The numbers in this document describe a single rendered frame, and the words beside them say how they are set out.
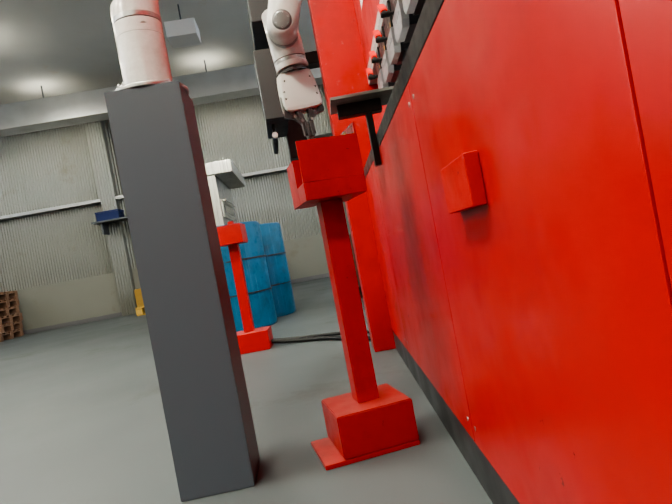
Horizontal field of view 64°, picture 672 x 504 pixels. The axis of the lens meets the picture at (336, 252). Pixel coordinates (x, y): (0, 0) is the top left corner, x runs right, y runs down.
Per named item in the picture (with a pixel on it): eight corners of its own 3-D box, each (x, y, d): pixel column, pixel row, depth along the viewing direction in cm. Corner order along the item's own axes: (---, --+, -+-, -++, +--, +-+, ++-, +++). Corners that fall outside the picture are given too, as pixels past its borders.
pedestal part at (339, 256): (352, 398, 148) (316, 204, 148) (373, 393, 150) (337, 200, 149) (358, 403, 142) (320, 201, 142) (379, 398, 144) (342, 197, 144)
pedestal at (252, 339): (236, 350, 354) (213, 225, 354) (274, 343, 355) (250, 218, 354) (230, 356, 334) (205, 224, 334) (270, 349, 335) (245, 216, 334)
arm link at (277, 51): (305, 49, 135) (305, 62, 144) (291, -3, 135) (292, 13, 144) (273, 57, 134) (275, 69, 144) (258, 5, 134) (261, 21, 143)
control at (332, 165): (294, 210, 154) (282, 147, 154) (348, 201, 157) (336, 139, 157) (306, 200, 134) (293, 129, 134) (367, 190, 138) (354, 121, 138)
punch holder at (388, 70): (384, 84, 209) (376, 42, 209) (406, 80, 209) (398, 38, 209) (388, 71, 194) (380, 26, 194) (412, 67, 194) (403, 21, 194)
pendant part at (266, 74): (267, 139, 320) (256, 79, 320) (288, 136, 322) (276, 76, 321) (265, 120, 276) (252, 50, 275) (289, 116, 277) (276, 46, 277)
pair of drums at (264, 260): (203, 340, 441) (182, 230, 441) (226, 321, 564) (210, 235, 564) (294, 322, 445) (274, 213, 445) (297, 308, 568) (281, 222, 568)
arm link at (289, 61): (304, 63, 145) (307, 74, 145) (272, 69, 143) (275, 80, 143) (310, 51, 137) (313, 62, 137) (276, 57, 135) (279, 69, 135)
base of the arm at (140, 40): (100, 91, 129) (86, 15, 129) (125, 113, 148) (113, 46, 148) (180, 79, 131) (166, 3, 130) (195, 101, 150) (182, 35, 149)
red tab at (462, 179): (448, 214, 85) (439, 170, 84) (460, 211, 85) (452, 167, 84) (472, 206, 70) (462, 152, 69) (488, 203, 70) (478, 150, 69)
